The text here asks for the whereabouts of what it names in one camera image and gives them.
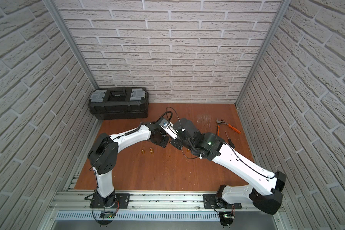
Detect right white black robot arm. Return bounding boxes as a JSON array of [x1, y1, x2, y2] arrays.
[[167, 118, 287, 215]]

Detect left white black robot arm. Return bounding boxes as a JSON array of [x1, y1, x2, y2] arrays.
[[88, 117, 177, 208]]

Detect black orange screwdriver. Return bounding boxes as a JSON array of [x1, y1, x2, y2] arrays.
[[225, 131, 235, 149]]

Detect black plastic toolbox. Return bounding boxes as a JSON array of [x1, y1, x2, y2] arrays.
[[88, 87, 149, 120]]

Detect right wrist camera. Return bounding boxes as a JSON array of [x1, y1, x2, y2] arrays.
[[159, 117, 178, 140]]

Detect orange handled pliers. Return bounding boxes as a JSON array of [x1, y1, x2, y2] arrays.
[[216, 119, 241, 134]]

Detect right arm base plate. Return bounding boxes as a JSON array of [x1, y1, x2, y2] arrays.
[[203, 194, 242, 210]]

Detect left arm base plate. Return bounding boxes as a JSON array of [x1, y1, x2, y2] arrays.
[[90, 192, 131, 209]]

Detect aluminium rail frame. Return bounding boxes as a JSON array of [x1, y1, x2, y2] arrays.
[[40, 186, 290, 230]]

